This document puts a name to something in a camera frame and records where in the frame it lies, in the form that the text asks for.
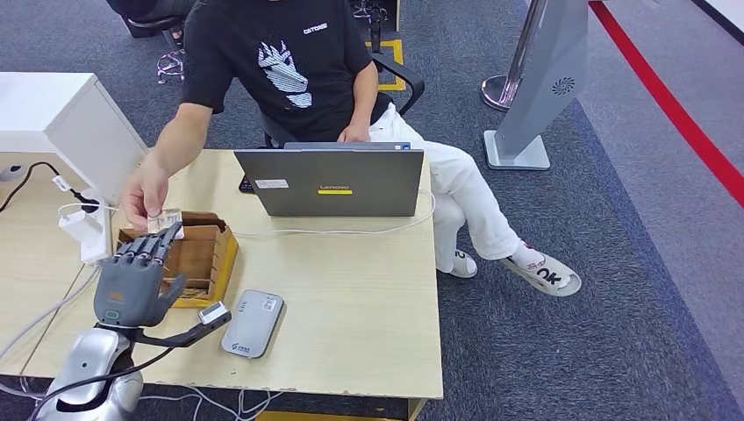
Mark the person's right hand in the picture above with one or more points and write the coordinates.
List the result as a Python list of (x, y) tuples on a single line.
[(142, 194)]

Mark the person's left hand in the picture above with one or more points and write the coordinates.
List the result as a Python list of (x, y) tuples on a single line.
[(353, 135)]

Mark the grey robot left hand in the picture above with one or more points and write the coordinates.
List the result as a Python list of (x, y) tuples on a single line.
[(128, 293)]

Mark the person's left forearm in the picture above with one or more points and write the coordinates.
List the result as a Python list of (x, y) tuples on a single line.
[(365, 96)]

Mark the person's right forearm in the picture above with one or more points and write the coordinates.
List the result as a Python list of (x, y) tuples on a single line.
[(180, 139)]

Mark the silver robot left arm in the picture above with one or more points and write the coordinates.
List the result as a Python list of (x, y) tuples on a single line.
[(87, 363)]

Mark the wooden card box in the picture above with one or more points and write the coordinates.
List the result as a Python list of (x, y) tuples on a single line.
[(203, 255)]

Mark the person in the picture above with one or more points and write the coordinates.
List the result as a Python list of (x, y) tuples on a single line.
[(290, 35)]

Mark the grey laptop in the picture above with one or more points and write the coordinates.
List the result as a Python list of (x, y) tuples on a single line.
[(349, 183)]

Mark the white power strip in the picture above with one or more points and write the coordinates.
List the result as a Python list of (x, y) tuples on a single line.
[(99, 244)]

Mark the white charger plug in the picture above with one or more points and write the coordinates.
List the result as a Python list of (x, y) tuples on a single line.
[(78, 226)]

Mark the black office chair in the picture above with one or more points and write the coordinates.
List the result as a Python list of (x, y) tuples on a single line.
[(401, 72)]

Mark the white cabinet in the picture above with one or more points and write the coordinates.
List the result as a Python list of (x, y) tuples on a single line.
[(87, 128)]

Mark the black phone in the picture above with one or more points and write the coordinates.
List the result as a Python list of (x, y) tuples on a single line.
[(245, 185)]

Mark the black equipment stand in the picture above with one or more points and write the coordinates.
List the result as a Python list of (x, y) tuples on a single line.
[(372, 23)]

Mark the grey computer mouse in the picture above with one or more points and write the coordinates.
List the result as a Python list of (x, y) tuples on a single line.
[(11, 172)]

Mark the black chair with chrome base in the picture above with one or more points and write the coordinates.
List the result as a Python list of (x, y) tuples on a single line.
[(171, 61)]

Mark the white slipper with black print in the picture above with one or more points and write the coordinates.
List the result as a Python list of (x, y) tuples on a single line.
[(546, 276), (464, 264)]

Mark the grey kiosk stand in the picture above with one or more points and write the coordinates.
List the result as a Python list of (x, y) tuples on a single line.
[(546, 75)]

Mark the pale wrist camera on bracket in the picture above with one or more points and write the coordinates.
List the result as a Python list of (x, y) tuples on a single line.
[(213, 314)]

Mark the chrome stanchion post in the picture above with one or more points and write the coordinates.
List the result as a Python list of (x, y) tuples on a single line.
[(505, 87)]

